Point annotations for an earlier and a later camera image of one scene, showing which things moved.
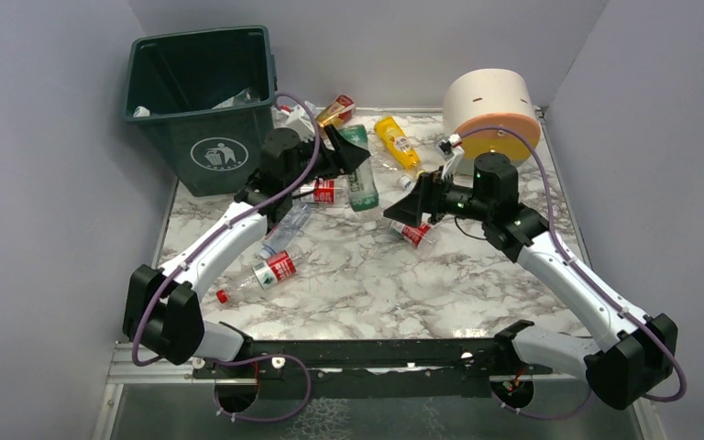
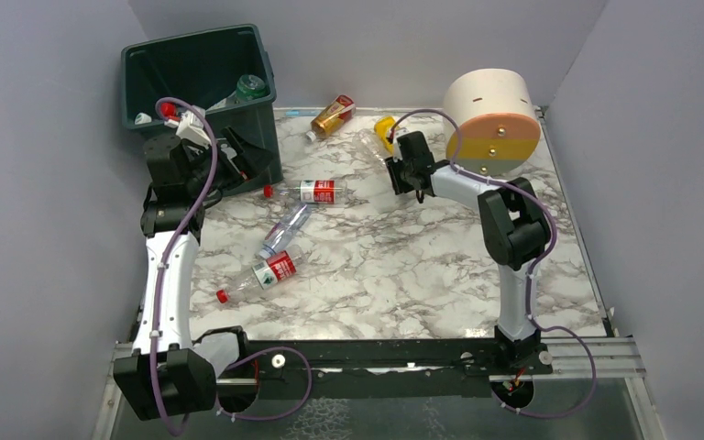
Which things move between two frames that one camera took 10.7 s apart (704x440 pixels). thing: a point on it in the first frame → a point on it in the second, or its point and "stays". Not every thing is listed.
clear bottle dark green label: (248, 95) stays
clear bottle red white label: (419, 236) → (169, 111)
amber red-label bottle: (339, 113) stays
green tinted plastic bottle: (361, 187) → (249, 87)
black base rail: (374, 370) stays
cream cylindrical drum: (491, 97) stays
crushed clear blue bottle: (281, 232) stays
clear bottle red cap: (324, 192) stays
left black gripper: (328, 159) → (230, 159)
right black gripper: (427, 194) → (397, 174)
